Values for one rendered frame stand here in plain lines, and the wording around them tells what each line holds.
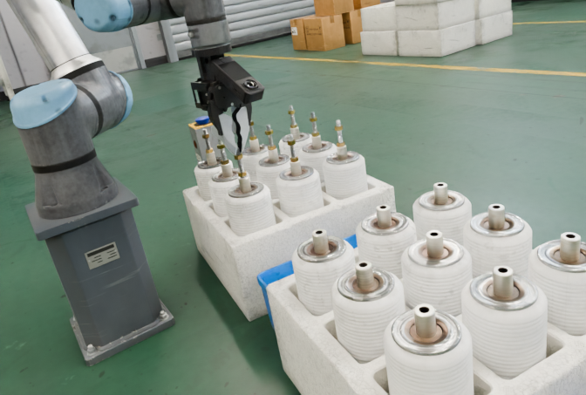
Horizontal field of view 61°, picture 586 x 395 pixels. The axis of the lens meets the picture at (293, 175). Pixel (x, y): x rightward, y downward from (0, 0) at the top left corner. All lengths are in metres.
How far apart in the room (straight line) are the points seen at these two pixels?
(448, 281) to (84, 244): 0.66
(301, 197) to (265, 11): 5.74
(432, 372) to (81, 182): 0.70
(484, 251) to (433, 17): 2.97
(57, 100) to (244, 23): 5.65
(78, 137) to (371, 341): 0.63
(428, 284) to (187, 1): 0.62
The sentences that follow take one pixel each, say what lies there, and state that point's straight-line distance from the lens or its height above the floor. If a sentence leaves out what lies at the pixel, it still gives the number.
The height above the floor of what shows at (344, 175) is 0.23.
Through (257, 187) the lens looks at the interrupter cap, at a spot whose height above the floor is 0.25.
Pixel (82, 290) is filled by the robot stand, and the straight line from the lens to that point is 1.05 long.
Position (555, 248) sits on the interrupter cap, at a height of 0.25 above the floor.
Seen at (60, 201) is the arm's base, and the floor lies 0.33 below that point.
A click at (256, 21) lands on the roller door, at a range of 6.62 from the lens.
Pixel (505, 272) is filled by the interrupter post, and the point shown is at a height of 0.28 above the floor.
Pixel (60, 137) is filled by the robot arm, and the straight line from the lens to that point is 0.98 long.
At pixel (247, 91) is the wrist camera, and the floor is 0.47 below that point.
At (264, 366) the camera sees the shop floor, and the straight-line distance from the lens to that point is 0.96.
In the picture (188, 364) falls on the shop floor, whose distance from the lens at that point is 1.02.
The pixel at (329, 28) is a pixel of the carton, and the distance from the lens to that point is 4.78.
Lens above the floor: 0.63
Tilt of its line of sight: 21 degrees down
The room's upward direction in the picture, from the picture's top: 10 degrees counter-clockwise
